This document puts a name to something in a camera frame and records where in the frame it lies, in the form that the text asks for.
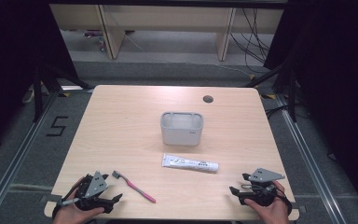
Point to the white object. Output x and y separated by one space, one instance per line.
28 95

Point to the grey plastic container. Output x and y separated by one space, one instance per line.
181 135

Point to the person's right hand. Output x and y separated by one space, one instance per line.
273 214

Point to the aluminium floor rail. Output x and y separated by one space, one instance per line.
15 161
310 161

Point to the small colourful items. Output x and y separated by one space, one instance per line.
99 42

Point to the white toothpaste tube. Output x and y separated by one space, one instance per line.
189 163

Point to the black metal stand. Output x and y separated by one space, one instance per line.
292 93
38 93

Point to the pink toothbrush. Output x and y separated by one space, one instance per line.
136 188

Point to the round grey table grommet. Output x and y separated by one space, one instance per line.
208 99

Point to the black curtain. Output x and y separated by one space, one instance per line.
338 77
9 62

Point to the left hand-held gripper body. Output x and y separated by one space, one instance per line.
94 185

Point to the person's left hand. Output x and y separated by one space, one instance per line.
71 214

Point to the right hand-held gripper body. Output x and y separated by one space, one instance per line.
264 175

